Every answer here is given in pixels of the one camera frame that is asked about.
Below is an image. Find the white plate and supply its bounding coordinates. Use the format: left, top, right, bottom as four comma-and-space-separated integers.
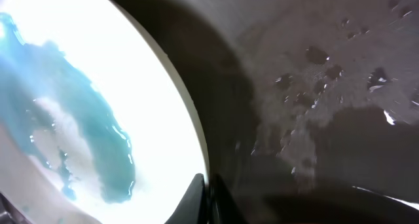
1, 0, 209, 223

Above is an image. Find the dark grey serving tray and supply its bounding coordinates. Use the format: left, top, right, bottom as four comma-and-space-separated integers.
112, 0, 418, 223

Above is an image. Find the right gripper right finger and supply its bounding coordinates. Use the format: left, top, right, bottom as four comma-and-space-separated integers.
209, 175, 248, 224

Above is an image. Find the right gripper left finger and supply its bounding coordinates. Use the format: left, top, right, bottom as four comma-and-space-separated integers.
165, 174, 208, 224

